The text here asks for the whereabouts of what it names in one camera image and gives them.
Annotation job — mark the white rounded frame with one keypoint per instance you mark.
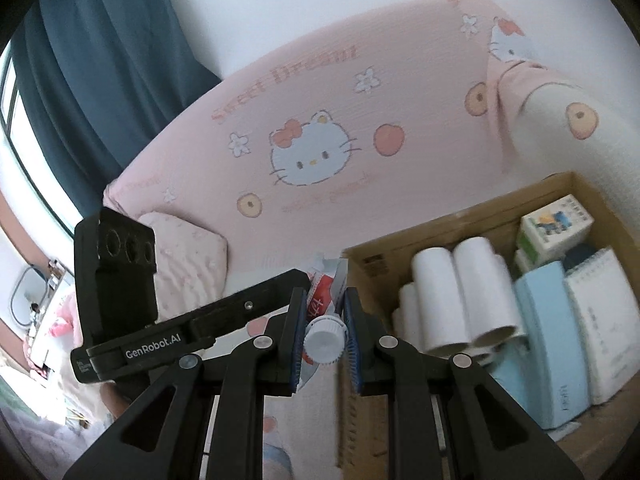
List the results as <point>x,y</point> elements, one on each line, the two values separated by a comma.
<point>20,300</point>

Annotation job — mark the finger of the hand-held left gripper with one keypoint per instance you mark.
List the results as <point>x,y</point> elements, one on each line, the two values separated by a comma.
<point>265,300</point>

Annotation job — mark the red white spout pouch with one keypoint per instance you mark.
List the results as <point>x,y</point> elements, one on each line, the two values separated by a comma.
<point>325,342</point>

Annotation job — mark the light blue notebook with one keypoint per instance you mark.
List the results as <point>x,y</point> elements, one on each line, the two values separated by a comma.
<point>505,375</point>
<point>550,335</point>

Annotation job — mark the window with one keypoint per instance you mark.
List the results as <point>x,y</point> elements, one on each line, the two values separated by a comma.
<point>15,110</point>

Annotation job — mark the green white cartoon box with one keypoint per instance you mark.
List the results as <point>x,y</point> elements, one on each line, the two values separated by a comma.
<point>525,260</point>
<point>555,225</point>

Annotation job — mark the pink pillow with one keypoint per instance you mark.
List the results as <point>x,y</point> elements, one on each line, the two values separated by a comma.
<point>185,250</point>

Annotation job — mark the white spiral notepad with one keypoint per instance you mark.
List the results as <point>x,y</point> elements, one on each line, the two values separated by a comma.
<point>600,320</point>

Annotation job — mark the brown cardboard box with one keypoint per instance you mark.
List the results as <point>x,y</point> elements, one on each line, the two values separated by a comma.
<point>390,260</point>

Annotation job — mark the pile of pink white clothes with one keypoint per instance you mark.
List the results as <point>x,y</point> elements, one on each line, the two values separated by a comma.
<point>55,325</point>

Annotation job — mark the large white paper roll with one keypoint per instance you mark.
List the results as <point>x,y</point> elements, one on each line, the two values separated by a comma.
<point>440,300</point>

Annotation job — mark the dark blue curtain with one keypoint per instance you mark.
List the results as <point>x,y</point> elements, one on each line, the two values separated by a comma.
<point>100,85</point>

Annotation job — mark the pile of white paper rolls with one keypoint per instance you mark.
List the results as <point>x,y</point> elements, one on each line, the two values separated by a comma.
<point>485,285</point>

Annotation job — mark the dark blue object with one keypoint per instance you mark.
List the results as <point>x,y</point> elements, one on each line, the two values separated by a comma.
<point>580,257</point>

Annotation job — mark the pink white printed blanket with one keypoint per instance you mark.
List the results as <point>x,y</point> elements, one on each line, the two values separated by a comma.
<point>350,110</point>

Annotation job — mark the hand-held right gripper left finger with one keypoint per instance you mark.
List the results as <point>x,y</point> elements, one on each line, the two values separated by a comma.
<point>299,340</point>

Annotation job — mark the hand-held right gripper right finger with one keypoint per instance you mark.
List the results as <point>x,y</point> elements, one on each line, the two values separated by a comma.
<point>352,340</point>

